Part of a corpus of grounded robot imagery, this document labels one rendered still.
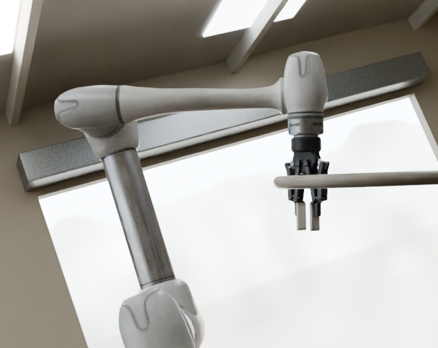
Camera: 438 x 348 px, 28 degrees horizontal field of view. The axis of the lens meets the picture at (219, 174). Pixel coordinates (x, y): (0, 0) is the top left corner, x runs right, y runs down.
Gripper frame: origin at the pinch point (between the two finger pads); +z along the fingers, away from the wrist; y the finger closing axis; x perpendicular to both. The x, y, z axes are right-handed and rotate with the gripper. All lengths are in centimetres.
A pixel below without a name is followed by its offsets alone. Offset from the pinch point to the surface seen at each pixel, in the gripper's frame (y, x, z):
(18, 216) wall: -581, 235, 23
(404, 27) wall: -461, 674, -178
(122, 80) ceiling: -566, 346, -109
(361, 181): 35.1, -21.8, -9.2
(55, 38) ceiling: -483, 220, -129
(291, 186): 17.7, -24.1, -8.4
